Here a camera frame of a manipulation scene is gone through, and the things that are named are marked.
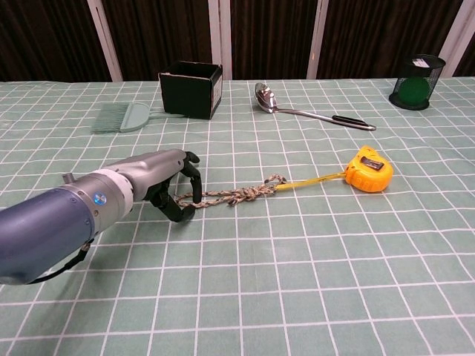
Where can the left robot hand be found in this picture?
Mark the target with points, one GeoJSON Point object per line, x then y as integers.
{"type": "Point", "coordinates": [167, 178]}

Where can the yellow tape measure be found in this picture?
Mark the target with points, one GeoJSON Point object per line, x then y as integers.
{"type": "Point", "coordinates": [367, 174]}

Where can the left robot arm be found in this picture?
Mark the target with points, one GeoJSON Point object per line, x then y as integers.
{"type": "Point", "coordinates": [63, 219]}

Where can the teal plastic brush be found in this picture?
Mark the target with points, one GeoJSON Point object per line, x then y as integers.
{"type": "Point", "coordinates": [118, 118]}

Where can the black square box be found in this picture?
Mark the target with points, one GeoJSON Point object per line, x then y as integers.
{"type": "Point", "coordinates": [191, 89]}

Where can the green checkered tablecloth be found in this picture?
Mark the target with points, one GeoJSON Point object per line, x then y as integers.
{"type": "Point", "coordinates": [259, 230]}

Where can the black mesh pen holder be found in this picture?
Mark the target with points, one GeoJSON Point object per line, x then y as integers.
{"type": "Point", "coordinates": [415, 83]}

